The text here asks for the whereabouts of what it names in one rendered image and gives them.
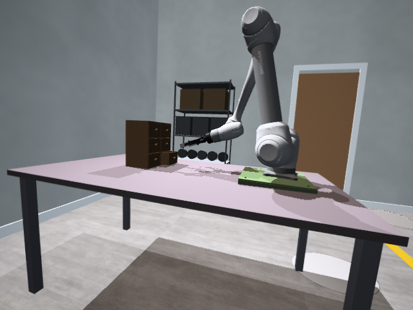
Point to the dark brown chest of drawers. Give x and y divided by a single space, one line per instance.
137 143

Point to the dark brown drawer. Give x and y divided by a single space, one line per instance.
168 157
153 159
165 130
154 130
165 143
154 144

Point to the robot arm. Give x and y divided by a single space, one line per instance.
276 143

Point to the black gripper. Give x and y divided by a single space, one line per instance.
198 141

